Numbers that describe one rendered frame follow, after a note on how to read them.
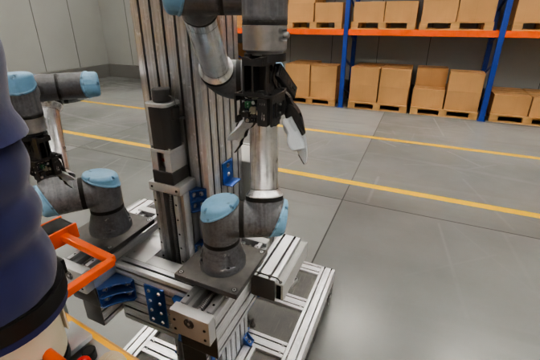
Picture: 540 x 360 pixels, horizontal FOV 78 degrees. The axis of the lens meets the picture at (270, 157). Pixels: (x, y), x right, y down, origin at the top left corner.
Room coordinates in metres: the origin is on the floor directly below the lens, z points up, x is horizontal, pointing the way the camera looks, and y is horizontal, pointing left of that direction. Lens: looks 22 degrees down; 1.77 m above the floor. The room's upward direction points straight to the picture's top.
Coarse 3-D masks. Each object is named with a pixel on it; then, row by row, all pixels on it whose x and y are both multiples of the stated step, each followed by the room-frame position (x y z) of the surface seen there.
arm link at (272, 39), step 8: (248, 32) 0.57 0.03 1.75; (256, 32) 0.56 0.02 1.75; (264, 32) 0.56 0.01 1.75; (272, 32) 0.56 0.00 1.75; (280, 32) 0.57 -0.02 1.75; (288, 32) 0.58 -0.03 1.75; (248, 40) 0.57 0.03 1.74; (256, 40) 0.56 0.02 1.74; (264, 40) 0.56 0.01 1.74; (272, 40) 0.56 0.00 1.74; (280, 40) 0.57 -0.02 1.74; (248, 48) 0.57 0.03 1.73; (256, 48) 0.56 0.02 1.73; (264, 48) 0.56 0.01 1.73; (272, 48) 0.56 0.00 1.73; (280, 48) 0.57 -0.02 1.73
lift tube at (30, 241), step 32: (0, 160) 0.47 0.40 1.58; (0, 192) 0.45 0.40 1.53; (32, 192) 0.53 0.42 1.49; (0, 224) 0.44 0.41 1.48; (32, 224) 0.48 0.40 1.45; (0, 256) 0.42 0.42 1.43; (32, 256) 0.47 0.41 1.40; (0, 288) 0.41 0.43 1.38; (32, 288) 0.44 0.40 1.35; (0, 320) 0.40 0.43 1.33; (0, 352) 0.39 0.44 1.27
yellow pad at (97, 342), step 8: (72, 320) 0.63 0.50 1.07; (96, 336) 0.58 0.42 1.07; (88, 344) 0.56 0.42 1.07; (96, 344) 0.56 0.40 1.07; (104, 344) 0.56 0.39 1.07; (80, 352) 0.54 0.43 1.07; (88, 352) 0.52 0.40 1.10; (96, 352) 0.53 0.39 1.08; (104, 352) 0.54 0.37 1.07; (120, 352) 0.54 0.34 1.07
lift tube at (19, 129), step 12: (0, 48) 0.52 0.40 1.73; (0, 60) 0.51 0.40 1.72; (0, 72) 0.50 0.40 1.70; (0, 84) 0.50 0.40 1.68; (0, 96) 0.50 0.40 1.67; (0, 108) 0.49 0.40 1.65; (12, 108) 0.52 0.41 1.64; (0, 120) 0.48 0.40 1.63; (12, 120) 0.50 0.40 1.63; (0, 132) 0.47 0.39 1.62; (12, 132) 0.49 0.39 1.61; (24, 132) 0.51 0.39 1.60; (0, 144) 0.46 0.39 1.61
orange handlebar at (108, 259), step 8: (64, 240) 0.81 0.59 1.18; (72, 240) 0.80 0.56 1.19; (80, 240) 0.80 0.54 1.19; (80, 248) 0.77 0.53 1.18; (88, 248) 0.76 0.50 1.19; (96, 248) 0.76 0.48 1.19; (96, 256) 0.74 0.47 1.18; (104, 256) 0.73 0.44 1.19; (112, 256) 0.73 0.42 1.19; (104, 264) 0.70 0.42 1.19; (112, 264) 0.71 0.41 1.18; (88, 272) 0.66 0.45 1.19; (96, 272) 0.67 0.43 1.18; (80, 280) 0.64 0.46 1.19; (88, 280) 0.65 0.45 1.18; (72, 288) 0.62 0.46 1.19; (80, 288) 0.63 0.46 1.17; (48, 352) 0.45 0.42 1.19; (56, 352) 0.45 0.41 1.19
